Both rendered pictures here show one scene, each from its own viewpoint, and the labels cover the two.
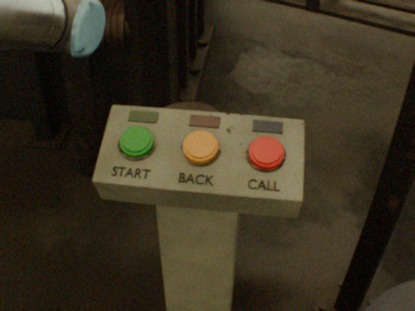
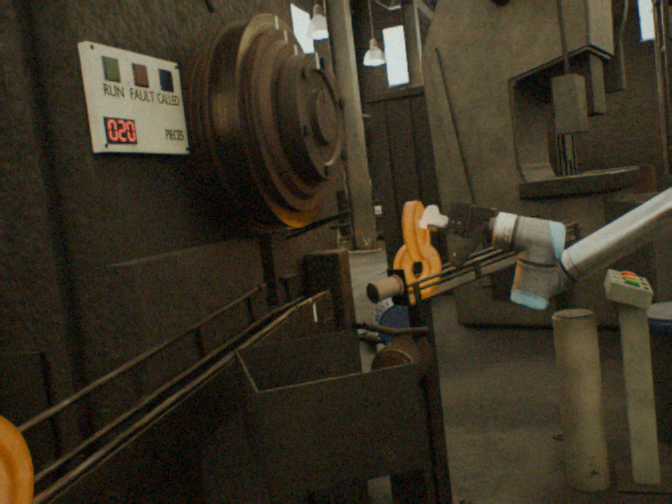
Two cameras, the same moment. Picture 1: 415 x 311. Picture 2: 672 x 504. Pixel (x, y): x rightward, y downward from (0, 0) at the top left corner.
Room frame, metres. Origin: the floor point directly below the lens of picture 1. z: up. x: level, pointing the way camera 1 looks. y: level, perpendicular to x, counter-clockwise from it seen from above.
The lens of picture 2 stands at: (0.78, 2.03, 0.94)
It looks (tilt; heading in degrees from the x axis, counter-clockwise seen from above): 5 degrees down; 284
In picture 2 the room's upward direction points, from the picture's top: 7 degrees counter-clockwise
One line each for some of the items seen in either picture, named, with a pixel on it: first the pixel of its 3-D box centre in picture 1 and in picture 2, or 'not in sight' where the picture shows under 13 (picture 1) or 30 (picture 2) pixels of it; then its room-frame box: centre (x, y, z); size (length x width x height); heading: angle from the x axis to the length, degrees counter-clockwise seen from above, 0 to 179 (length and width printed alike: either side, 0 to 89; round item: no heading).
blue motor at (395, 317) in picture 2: not in sight; (400, 322); (1.39, -1.69, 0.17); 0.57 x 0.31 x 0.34; 103
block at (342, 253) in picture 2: not in sight; (330, 296); (1.23, 0.36, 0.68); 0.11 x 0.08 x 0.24; 173
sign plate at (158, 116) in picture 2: not in sight; (140, 104); (1.39, 0.92, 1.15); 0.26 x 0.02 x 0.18; 83
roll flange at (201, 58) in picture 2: not in sight; (243, 130); (1.32, 0.58, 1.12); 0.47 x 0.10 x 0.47; 83
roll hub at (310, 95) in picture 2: not in sight; (315, 118); (1.14, 0.61, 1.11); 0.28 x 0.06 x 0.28; 83
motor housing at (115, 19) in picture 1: (100, 92); (410, 434); (1.07, 0.28, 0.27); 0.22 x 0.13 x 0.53; 83
